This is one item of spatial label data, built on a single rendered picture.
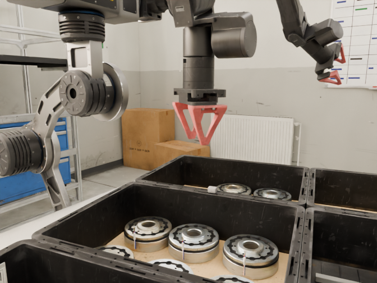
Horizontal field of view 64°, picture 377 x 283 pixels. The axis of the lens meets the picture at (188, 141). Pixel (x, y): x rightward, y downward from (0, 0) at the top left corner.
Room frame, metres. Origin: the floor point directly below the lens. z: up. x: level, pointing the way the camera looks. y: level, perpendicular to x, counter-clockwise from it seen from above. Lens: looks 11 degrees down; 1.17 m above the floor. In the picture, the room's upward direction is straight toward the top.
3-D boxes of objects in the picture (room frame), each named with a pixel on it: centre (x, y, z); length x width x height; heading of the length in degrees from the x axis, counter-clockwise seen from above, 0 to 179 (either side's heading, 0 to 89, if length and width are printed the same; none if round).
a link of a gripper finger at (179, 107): (0.58, -0.01, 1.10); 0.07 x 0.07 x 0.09; 21
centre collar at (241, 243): (0.52, -0.12, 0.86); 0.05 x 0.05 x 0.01
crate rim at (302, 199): (0.77, -0.10, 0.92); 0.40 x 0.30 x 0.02; 67
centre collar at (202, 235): (0.57, -0.01, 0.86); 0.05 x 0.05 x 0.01
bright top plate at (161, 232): (0.61, 0.09, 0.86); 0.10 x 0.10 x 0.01
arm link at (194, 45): (0.56, -0.02, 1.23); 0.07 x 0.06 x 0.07; 58
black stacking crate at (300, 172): (0.77, -0.10, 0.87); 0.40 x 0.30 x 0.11; 67
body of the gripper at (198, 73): (0.57, -0.02, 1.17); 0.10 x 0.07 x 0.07; 21
